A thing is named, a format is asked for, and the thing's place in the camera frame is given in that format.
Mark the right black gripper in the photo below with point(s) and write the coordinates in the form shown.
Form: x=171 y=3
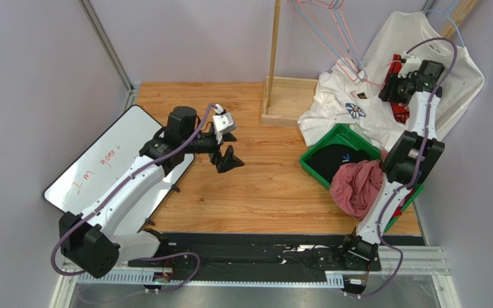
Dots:
x=391 y=86

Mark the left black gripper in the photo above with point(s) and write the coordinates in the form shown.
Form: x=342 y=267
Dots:
x=229 y=162

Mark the aluminium corner frame post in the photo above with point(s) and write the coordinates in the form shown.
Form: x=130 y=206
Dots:
x=110 y=51

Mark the wooden hanger rack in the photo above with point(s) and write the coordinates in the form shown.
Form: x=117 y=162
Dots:
x=285 y=98

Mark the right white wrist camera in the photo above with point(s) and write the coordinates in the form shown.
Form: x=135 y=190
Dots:
x=410 y=63

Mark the whiteboard with red writing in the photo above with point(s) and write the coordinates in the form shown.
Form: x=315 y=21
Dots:
x=105 y=161

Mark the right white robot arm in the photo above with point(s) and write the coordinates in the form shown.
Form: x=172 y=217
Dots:
x=408 y=163

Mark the black garment in bin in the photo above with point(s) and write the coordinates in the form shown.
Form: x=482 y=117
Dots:
x=325 y=162

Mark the white flower print t-shirt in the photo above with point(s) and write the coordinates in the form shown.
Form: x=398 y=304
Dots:
x=339 y=100

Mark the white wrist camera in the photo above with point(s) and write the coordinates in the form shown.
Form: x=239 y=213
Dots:
x=410 y=63
x=223 y=122

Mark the blue hanger holding shirt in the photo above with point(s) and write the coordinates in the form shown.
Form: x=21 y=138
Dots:
x=451 y=27

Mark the white t-shirt red print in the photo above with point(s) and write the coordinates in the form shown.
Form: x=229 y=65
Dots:
x=402 y=31

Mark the red garment in bin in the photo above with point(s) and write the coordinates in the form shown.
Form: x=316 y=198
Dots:
x=399 y=212

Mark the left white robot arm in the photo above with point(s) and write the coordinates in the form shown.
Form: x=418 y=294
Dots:
x=88 y=238

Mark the pink crumpled shirt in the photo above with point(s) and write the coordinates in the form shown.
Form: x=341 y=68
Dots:
x=355 y=186

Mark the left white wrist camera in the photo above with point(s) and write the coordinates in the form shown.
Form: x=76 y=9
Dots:
x=223 y=122

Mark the green plastic bin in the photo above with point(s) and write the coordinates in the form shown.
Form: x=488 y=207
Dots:
x=342 y=134

